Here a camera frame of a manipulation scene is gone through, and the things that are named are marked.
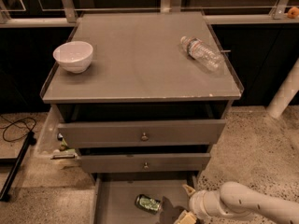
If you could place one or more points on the grey top drawer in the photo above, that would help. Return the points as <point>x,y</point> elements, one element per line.
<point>128,133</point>

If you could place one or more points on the round brass top knob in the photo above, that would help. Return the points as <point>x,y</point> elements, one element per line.
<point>144,137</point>

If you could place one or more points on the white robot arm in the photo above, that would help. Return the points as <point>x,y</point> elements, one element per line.
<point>254,170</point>

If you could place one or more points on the metal railing frame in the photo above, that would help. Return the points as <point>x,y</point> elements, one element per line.
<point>63,13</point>

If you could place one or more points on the crushed green soda can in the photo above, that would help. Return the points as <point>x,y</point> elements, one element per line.
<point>148,204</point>

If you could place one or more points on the grey drawer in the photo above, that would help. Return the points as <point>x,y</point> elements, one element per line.
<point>134,163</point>
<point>128,133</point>
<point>115,197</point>

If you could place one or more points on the small orange object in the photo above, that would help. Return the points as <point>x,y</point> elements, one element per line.
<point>293,12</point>

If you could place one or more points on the round brass knob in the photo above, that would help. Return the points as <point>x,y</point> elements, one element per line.
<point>144,137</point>
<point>146,166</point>

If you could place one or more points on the round brass middle knob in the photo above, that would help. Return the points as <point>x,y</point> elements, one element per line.
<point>146,166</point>

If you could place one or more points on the grey middle drawer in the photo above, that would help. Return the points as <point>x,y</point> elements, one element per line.
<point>134,163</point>

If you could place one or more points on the grey bottom drawer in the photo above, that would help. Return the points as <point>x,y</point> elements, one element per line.
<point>115,197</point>

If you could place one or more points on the white ceramic bowl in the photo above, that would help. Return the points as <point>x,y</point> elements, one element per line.
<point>74,56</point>

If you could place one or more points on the black metal stand leg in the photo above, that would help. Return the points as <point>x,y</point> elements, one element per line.
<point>15,164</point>

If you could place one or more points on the clear plastic water bottle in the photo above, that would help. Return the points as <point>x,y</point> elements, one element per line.
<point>201,52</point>

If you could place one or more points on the grey drawer cabinet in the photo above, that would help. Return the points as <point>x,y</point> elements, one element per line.
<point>140,72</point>

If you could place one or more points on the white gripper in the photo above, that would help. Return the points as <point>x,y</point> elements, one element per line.
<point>196,202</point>

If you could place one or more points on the clear acrylic side bin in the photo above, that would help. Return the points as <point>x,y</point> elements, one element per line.
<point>50,143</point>

